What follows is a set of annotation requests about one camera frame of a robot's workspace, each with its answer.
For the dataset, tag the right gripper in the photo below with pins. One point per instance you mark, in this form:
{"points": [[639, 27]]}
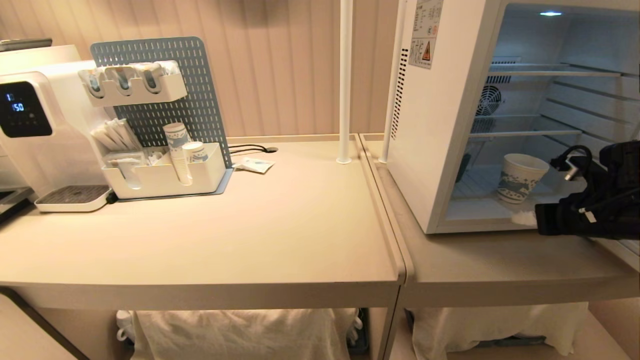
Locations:
{"points": [[565, 220]]}

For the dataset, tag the patterned paper cup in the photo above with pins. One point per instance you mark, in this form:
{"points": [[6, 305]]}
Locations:
{"points": [[520, 177]]}

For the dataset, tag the white mini fridge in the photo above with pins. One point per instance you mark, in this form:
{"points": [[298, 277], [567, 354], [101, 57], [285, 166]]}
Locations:
{"points": [[430, 150]]}

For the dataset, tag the round fridge fan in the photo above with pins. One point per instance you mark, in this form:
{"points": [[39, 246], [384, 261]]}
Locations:
{"points": [[488, 100]]}

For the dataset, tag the fridge light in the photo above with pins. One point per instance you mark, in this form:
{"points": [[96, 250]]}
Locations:
{"points": [[550, 13]]}

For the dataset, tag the short paper cup stack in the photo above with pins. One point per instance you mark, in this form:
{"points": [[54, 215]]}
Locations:
{"points": [[196, 151]]}

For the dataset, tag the tall paper cup stack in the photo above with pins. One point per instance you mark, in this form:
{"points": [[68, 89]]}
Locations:
{"points": [[177, 150]]}

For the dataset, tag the white cloth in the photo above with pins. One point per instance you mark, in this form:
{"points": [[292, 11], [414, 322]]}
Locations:
{"points": [[500, 322], [240, 332]]}

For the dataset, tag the warning label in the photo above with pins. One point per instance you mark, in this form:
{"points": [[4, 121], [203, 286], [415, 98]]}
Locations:
{"points": [[426, 35]]}

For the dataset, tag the white round pole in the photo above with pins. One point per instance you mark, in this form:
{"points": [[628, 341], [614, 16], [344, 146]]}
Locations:
{"points": [[345, 75]]}

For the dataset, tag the white sachet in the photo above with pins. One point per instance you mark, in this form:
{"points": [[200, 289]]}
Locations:
{"points": [[255, 165]]}

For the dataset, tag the grey-blue pegboard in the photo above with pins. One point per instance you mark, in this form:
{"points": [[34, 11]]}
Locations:
{"points": [[197, 90]]}

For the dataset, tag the white organiser bin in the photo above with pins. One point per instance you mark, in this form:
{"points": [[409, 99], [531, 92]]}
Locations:
{"points": [[160, 177]]}

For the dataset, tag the white pegboard shelf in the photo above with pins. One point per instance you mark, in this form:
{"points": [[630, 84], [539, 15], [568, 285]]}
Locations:
{"points": [[135, 95]]}

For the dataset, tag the bundle of white sachets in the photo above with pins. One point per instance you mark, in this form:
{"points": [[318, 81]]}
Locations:
{"points": [[117, 135]]}

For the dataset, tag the white water dispenser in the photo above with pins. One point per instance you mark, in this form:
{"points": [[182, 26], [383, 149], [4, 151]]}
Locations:
{"points": [[60, 150]]}

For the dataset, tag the dark metal tray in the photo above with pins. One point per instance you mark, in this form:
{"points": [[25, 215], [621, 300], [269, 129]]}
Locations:
{"points": [[12, 202]]}

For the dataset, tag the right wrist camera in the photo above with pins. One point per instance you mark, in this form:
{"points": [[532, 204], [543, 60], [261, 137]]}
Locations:
{"points": [[622, 165]]}

